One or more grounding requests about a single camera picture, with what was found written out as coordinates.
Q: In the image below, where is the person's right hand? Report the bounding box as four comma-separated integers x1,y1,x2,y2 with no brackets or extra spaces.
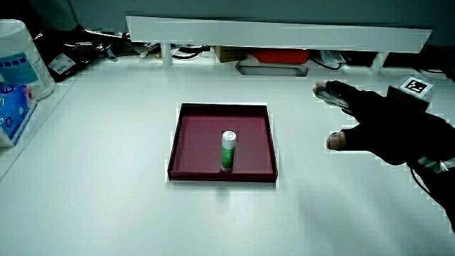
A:
312,75,455,166

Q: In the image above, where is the green white glue stick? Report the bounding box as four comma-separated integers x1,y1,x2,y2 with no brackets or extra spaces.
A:
220,129,237,173

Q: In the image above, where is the orange flat box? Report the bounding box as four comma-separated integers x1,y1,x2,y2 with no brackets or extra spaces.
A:
250,48,311,65

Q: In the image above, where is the grey flat tray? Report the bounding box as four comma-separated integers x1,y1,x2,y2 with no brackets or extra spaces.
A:
235,60,309,78

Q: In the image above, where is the white monitor riser shelf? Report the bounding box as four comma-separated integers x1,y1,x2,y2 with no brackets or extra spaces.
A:
125,15,433,74

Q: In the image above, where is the brown cardboard box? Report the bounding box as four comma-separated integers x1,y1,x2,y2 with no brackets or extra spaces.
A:
214,46,250,63

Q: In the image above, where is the dark red shallow tray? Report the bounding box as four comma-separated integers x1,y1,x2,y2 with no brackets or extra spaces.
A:
167,102,279,183

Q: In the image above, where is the black bag with white label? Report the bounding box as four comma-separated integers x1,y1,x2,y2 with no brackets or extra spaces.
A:
33,29,118,83

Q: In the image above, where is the blue tissue pack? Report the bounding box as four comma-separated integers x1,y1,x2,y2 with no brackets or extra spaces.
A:
0,83,38,149

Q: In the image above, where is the white wet wipes canister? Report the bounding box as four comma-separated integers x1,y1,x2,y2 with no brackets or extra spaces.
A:
0,18,57,101

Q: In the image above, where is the black glove cable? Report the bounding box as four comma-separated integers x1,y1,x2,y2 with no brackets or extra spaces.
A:
409,167,432,196

